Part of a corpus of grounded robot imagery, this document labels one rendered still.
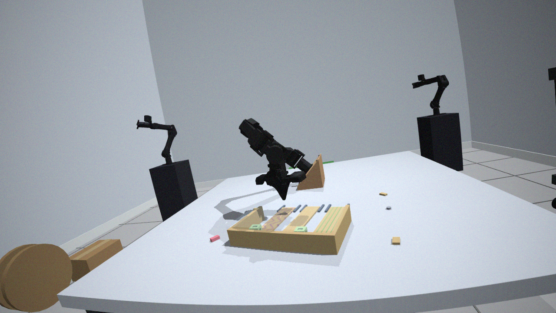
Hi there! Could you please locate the tan wooden open-top frame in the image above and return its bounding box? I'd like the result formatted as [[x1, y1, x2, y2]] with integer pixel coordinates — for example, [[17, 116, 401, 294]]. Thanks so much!
[[226, 201, 352, 255]]

